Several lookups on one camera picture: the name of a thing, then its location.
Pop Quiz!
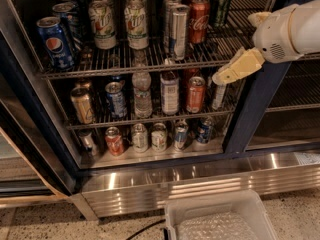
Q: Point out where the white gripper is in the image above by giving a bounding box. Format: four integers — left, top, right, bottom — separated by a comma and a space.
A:
212, 4, 303, 85

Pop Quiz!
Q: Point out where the red coke can top shelf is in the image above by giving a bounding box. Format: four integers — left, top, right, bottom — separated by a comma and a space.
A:
189, 0, 210, 44

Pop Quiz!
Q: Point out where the silver slim can front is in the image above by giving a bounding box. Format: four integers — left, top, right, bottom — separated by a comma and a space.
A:
169, 4, 190, 61

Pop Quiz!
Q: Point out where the silver slim can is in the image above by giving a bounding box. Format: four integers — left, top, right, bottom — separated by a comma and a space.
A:
163, 0, 182, 53
169, 4, 190, 61

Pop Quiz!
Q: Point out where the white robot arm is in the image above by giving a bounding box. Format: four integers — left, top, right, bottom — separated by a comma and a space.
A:
212, 0, 320, 85

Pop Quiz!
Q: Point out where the green can top shelf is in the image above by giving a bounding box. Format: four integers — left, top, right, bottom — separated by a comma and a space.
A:
214, 0, 231, 27

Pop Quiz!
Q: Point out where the silver slim can middle shelf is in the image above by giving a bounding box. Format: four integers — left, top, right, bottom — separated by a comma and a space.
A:
212, 73, 227, 110

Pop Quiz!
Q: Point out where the red can middle shelf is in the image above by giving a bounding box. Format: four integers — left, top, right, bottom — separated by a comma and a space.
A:
186, 76, 206, 113

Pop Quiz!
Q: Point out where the silver slim can behind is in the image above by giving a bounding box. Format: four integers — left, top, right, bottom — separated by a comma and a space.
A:
163, 0, 182, 53

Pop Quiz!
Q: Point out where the blue pepsi can bottom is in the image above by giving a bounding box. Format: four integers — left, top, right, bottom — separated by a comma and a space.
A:
196, 116, 213, 144

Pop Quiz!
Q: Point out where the blue pepsi can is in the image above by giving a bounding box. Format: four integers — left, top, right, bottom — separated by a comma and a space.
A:
36, 16, 74, 70
196, 116, 213, 144

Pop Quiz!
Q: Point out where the blue silver can bottom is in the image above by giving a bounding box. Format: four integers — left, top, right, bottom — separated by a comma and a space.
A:
174, 120, 189, 150

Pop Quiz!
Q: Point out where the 7up can right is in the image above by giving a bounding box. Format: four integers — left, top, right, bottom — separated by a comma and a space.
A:
124, 1, 149, 50

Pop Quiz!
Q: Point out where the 7up can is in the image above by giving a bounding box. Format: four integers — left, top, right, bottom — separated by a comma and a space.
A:
124, 1, 149, 50
88, 1, 117, 50

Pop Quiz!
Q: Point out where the white green can bottom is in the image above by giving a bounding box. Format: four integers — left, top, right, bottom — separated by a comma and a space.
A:
151, 123, 167, 152

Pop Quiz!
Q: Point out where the blue can middle shelf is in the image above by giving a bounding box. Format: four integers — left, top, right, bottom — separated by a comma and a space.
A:
105, 82, 127, 119

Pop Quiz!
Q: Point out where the white can bottom shelf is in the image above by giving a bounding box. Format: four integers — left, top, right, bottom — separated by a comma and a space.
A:
131, 123, 148, 153

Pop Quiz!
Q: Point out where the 7up can left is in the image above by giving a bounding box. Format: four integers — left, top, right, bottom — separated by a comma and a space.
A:
88, 1, 117, 50

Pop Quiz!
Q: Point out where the red can bottom shelf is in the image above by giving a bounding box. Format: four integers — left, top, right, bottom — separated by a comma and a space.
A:
105, 127, 124, 156

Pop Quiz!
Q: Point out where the gold can middle shelf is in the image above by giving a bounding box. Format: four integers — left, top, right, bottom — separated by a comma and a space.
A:
70, 87, 95, 124

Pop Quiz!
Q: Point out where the blue can second row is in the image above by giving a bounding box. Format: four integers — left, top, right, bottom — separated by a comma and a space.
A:
52, 2, 83, 51

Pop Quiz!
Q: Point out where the silver can bottom left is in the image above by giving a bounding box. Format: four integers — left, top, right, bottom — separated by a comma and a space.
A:
78, 129, 99, 156

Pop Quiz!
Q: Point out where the open fridge door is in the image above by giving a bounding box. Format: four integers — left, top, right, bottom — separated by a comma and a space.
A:
0, 33, 79, 208

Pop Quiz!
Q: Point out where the clear water bottle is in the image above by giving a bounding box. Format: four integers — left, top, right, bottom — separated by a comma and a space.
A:
132, 50, 152, 118

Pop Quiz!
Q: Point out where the white plastic bin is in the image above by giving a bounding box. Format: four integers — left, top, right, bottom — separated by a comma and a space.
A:
165, 190, 278, 240

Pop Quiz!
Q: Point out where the top wire shelf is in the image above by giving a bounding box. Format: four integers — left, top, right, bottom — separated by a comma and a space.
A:
41, 0, 267, 80

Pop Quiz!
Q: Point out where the wire shelf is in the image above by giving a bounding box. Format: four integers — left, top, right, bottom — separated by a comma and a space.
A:
41, 0, 267, 80
66, 63, 248, 131

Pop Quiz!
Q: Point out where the middle wire shelf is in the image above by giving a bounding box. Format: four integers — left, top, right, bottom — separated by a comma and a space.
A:
66, 63, 248, 131

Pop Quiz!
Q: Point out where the black cable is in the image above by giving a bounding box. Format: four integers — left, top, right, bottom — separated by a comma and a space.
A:
124, 218, 167, 240

